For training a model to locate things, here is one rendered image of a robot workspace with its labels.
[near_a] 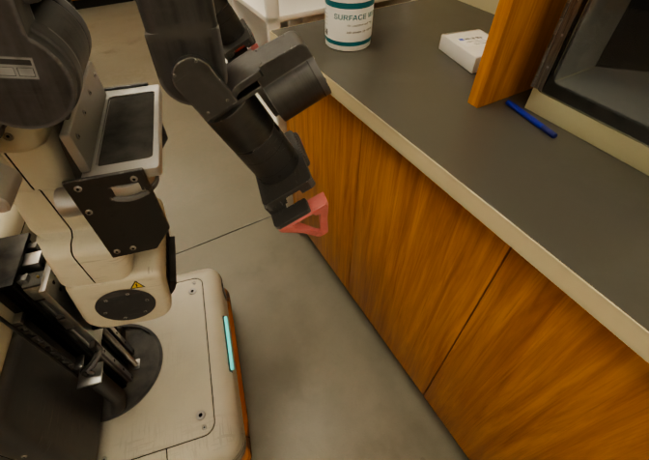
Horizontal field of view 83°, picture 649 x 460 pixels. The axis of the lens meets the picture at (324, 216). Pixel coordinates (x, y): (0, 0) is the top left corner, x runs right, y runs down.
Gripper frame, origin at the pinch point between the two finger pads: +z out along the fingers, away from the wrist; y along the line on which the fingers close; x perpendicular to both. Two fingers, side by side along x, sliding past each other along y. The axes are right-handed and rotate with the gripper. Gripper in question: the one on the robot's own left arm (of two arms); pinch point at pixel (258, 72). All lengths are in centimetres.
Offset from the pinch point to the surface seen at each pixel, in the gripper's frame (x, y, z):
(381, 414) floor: 24, -50, 98
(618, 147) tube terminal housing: -52, -41, 28
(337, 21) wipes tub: -22.8, 18.4, 8.7
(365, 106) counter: -16.7, -11.5, 13.9
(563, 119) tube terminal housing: -49, -31, 27
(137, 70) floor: 107, 246, 60
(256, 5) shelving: -6, 69, 11
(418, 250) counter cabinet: -12, -33, 43
